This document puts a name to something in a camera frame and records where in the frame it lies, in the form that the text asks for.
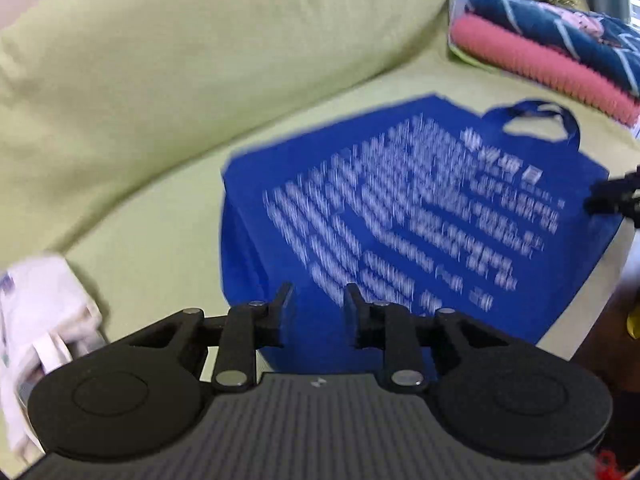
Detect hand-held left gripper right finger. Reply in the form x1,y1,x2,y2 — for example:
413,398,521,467
344,283,531,394

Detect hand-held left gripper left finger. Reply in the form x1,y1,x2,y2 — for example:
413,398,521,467
107,282,296,394

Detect blue shopping bag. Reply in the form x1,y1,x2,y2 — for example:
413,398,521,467
220,94,626,376

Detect green sofa back cushion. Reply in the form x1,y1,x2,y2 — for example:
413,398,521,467
0,0,451,261

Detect red object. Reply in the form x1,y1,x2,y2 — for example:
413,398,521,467
595,450,623,480

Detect blue patterned towel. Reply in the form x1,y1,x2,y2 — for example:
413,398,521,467
465,0,640,98

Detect white cloth bag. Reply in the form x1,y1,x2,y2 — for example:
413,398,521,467
0,255,108,461

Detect green sofa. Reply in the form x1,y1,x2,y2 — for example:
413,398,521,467
0,0,640,466

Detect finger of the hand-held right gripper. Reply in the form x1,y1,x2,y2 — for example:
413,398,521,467
584,165,640,222

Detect pink ribbed towel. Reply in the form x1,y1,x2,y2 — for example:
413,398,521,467
450,14,640,128

